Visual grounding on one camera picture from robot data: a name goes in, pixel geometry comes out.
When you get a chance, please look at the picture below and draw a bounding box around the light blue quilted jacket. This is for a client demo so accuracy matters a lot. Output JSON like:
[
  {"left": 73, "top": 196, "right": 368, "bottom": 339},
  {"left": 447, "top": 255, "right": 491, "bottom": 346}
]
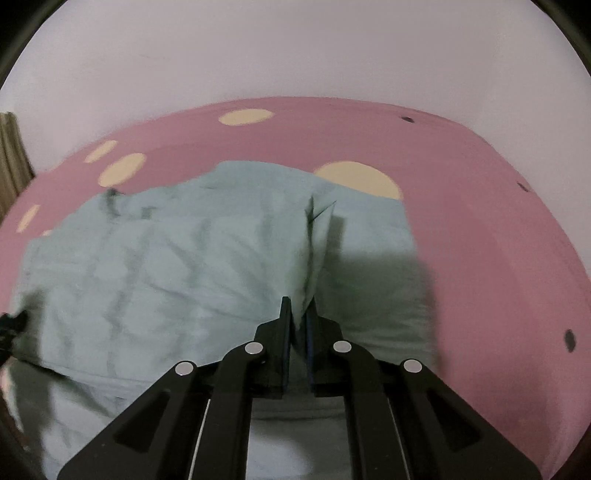
[{"left": 8, "top": 162, "right": 436, "bottom": 479}]

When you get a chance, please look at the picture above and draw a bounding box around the pink polka dot bed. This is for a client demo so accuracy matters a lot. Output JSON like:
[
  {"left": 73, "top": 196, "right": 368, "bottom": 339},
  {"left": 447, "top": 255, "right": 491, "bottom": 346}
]
[{"left": 1, "top": 98, "right": 590, "bottom": 479}]

